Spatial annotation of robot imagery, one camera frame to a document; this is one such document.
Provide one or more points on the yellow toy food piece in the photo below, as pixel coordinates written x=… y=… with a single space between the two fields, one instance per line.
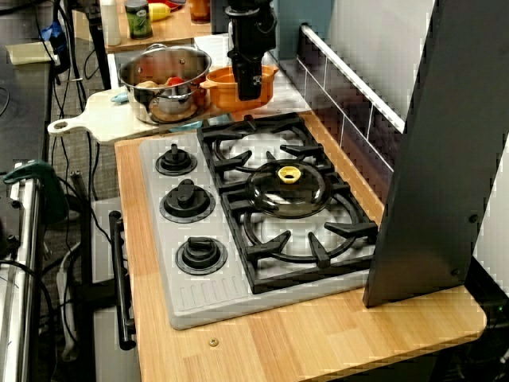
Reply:
x=147 y=84

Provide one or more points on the white kitchen back panel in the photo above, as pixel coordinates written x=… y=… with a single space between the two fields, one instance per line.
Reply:
x=378 y=47

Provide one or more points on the light wooden cutting board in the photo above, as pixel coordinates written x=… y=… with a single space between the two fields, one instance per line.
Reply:
x=107 y=123

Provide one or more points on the brass screw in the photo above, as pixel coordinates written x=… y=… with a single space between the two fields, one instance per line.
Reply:
x=213 y=341

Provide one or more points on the black stove knob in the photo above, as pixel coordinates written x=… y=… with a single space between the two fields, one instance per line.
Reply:
x=200 y=252
x=175 y=159
x=186 y=199

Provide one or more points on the dark grey side panel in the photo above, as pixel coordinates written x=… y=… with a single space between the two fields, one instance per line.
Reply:
x=429 y=159

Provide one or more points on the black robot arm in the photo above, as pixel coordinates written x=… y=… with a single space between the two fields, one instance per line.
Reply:
x=246 y=5

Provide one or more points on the white bottle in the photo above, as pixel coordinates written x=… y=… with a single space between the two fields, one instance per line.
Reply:
x=110 y=24

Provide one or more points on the yellow toy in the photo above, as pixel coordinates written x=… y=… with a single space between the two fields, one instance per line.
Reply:
x=159 y=11

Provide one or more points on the grey stove top plate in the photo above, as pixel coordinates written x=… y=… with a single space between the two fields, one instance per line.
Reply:
x=207 y=302

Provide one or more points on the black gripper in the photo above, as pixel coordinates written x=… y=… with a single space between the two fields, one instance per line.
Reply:
x=250 y=36

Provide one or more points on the glass lid yellow knob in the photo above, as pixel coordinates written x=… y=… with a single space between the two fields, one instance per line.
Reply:
x=286 y=199

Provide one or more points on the black table leg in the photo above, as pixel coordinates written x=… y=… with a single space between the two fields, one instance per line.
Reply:
x=99 y=51

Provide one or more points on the stainless steel pot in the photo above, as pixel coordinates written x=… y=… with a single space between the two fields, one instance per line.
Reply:
x=167 y=63

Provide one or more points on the black desk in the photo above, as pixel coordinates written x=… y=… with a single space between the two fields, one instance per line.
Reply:
x=24 y=111

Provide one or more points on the wooden side table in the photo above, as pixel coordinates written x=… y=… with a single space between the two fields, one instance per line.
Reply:
x=175 y=32

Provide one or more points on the dark tile backsplash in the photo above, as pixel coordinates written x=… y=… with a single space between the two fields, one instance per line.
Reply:
x=350 y=107

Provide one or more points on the brown glass jar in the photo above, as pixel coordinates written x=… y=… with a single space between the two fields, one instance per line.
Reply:
x=199 y=10

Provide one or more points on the white toy kitchen cabinet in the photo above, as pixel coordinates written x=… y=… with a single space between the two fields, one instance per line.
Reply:
x=111 y=366

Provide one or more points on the red toy pepper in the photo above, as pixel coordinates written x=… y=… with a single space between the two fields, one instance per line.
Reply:
x=175 y=81

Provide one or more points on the yellow notepad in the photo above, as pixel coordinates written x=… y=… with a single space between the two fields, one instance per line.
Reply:
x=28 y=53

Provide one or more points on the green clamp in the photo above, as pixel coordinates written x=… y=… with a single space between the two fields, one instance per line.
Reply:
x=36 y=173

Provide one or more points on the green labelled jar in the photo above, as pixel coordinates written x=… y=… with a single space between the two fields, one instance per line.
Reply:
x=138 y=22

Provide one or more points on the black burner grate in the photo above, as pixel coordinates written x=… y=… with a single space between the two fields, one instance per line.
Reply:
x=350 y=228
x=294 y=150

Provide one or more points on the silver metal frame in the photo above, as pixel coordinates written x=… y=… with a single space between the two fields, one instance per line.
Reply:
x=20 y=298

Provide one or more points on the white sink drainboard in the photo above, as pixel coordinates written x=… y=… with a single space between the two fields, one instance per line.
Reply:
x=214 y=47

